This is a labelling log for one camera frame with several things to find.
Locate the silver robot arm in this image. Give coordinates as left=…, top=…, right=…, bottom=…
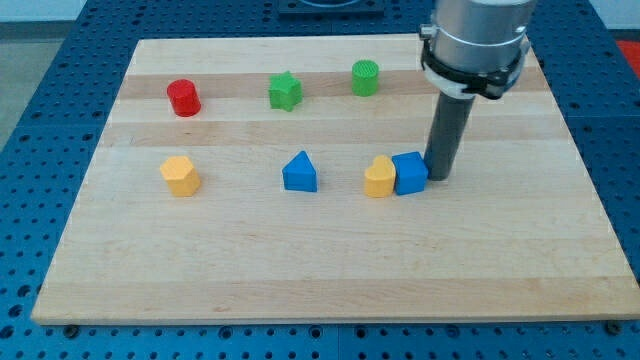
left=420, top=0, right=537, bottom=100

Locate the blue triangle block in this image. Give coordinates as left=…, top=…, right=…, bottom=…
left=282, top=151, right=318, bottom=192

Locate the yellow hexagon block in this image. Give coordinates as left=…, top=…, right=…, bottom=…
left=160, top=156, right=201, bottom=197

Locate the wooden board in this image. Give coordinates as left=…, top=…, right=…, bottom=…
left=31, top=34, right=639, bottom=325

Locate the yellow heart block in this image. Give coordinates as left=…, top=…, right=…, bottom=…
left=364, top=155, right=396, bottom=198

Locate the blue cube block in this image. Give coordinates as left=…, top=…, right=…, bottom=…
left=391, top=151, right=428, bottom=195

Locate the green star block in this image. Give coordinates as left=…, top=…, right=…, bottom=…
left=268, top=71, right=303, bottom=112

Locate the green cylinder block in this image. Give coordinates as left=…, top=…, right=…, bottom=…
left=351, top=59, right=379, bottom=97

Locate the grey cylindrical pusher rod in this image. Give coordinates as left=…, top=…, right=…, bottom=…
left=424, top=92, right=475, bottom=181

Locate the red cylinder block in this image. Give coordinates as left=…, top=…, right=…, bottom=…
left=166, top=79, right=201, bottom=117

